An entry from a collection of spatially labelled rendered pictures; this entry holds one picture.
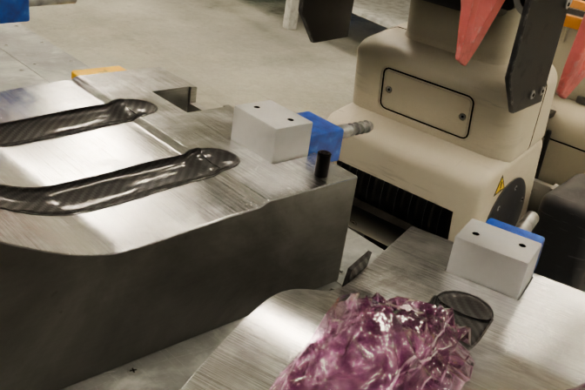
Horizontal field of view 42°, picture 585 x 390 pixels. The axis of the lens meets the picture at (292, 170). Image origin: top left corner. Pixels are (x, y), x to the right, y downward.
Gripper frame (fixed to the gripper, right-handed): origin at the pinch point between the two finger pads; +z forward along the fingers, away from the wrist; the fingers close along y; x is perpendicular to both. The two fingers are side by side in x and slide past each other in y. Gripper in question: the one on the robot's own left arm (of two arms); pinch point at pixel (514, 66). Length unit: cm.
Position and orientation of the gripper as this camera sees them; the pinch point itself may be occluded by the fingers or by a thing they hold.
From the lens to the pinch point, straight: 50.9
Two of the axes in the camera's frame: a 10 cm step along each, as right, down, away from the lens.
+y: 7.7, 3.6, -5.3
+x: 5.0, 1.7, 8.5
